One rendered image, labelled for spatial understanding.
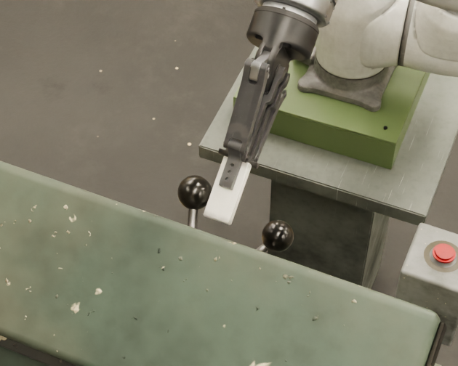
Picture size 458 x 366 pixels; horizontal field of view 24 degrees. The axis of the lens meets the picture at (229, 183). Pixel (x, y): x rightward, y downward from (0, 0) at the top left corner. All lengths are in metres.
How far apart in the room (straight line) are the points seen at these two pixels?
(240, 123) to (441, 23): 0.99
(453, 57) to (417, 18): 0.10
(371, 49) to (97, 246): 1.54
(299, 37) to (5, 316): 0.59
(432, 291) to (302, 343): 1.28
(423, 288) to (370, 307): 1.28
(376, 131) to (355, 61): 0.15
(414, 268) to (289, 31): 0.81
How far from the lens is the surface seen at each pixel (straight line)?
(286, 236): 1.24
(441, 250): 1.88
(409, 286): 1.89
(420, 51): 2.12
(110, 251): 0.63
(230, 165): 1.13
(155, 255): 0.63
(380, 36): 2.12
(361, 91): 2.23
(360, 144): 2.20
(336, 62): 2.18
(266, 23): 1.14
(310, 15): 1.16
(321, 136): 2.23
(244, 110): 1.11
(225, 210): 1.14
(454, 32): 2.05
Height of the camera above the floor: 2.45
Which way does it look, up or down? 51 degrees down
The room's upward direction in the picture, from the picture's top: straight up
